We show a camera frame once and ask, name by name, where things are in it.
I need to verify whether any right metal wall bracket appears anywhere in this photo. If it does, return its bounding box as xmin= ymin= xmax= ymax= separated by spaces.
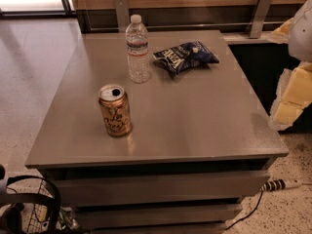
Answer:
xmin=249 ymin=0 xmax=272 ymax=39

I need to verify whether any left metal wall bracket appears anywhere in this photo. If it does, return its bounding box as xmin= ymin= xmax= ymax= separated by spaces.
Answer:
xmin=114 ymin=0 xmax=130 ymax=33

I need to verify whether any black wire basket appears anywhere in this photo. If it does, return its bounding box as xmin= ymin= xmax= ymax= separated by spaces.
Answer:
xmin=23 ymin=177 xmax=82 ymax=234

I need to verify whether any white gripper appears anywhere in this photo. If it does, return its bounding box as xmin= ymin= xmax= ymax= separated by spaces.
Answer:
xmin=270 ymin=61 xmax=312 ymax=131

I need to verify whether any grey drawer cabinet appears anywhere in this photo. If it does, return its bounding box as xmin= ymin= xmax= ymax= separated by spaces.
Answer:
xmin=26 ymin=31 xmax=288 ymax=234

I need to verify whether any metal wall bracket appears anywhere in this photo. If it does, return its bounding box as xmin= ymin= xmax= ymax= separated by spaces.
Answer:
xmin=114 ymin=0 xmax=130 ymax=33
xmin=249 ymin=0 xmax=272 ymax=39

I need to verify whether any white power strip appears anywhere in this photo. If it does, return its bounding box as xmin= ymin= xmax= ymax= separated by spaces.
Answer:
xmin=261 ymin=179 xmax=302 ymax=192

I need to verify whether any gold LaCroix soda can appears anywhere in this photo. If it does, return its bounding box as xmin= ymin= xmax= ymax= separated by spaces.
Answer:
xmin=98 ymin=84 xmax=133 ymax=137

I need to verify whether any blue chip bag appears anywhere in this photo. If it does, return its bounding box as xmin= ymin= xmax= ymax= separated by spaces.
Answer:
xmin=153 ymin=41 xmax=219 ymax=75

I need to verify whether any black power cable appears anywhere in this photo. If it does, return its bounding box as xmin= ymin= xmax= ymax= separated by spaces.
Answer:
xmin=224 ymin=188 xmax=265 ymax=231

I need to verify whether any clear plastic water bottle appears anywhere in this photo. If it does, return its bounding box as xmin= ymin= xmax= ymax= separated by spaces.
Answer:
xmin=126 ymin=15 xmax=150 ymax=84

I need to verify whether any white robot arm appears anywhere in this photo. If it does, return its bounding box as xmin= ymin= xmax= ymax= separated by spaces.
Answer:
xmin=270 ymin=0 xmax=312 ymax=131

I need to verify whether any black strap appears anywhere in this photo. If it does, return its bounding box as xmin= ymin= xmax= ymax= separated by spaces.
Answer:
xmin=0 ymin=175 xmax=62 ymax=234

